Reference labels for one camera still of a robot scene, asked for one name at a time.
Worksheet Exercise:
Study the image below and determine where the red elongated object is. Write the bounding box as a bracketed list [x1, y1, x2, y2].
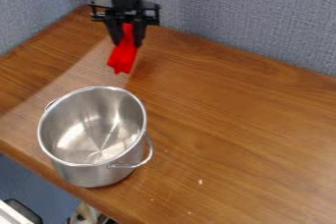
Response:
[107, 24, 137, 75]

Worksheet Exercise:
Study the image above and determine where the silver metal pot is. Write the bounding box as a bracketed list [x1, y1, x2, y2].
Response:
[37, 85, 153, 188]

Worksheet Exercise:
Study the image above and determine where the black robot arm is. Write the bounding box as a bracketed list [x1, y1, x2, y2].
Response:
[89, 0, 161, 47]

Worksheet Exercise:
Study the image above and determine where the white patterned object under table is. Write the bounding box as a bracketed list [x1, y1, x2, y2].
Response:
[63, 202, 118, 224]

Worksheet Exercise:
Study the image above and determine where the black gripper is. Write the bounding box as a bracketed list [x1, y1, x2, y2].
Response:
[89, 0, 159, 48]

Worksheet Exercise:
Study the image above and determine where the black and white object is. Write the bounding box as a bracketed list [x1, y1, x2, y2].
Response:
[0, 198, 42, 224]

